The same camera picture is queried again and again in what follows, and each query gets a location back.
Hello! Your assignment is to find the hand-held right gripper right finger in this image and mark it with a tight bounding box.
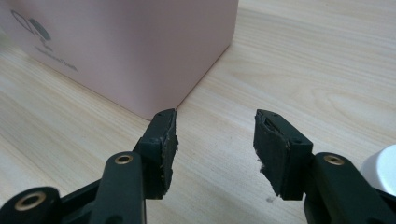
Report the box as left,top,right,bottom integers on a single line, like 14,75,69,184
252,108,314,202

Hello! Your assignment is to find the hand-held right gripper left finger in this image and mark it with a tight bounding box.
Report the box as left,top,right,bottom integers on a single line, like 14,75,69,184
133,107,179,201

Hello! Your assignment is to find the small bottle with white cap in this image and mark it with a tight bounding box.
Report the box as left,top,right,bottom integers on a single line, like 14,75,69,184
360,144,396,197

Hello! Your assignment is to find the pink plastic storage box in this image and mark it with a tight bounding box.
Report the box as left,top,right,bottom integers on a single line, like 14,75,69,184
0,0,240,121

